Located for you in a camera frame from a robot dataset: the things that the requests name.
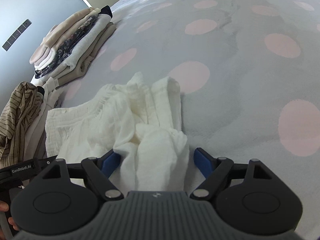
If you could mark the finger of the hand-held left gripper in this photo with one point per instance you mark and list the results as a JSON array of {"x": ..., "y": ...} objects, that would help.
[{"x": 47, "y": 162}]

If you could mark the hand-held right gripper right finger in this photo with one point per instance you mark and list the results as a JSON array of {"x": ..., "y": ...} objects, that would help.
[{"x": 202, "y": 163}]

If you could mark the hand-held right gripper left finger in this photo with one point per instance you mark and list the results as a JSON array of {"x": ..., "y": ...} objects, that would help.
[{"x": 111, "y": 160}]

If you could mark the white crinkle pants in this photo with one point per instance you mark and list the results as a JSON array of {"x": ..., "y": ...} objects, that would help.
[{"x": 100, "y": 130}]

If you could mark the stack of folded clothes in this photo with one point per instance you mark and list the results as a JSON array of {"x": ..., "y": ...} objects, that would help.
[{"x": 75, "y": 42}]

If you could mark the person's left hand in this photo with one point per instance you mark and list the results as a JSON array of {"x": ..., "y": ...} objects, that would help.
[{"x": 3, "y": 206}]

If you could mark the striped beige cloth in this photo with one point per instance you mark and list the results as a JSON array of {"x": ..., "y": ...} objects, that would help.
[{"x": 20, "y": 110}]

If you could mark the bed with polka dot sheet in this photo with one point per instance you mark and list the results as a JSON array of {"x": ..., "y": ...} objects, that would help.
[{"x": 237, "y": 80}]

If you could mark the black wall switch strip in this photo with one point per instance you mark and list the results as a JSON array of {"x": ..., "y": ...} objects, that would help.
[{"x": 16, "y": 35}]

